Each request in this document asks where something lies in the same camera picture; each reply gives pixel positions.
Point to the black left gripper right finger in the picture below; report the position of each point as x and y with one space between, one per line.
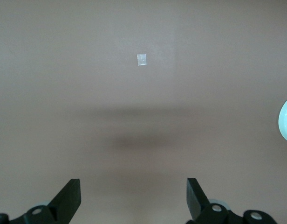
197 203

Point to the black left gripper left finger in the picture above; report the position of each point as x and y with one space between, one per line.
66 203

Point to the brown table cover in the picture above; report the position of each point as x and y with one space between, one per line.
143 105

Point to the small rectangular tape piece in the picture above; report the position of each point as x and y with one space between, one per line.
141 59

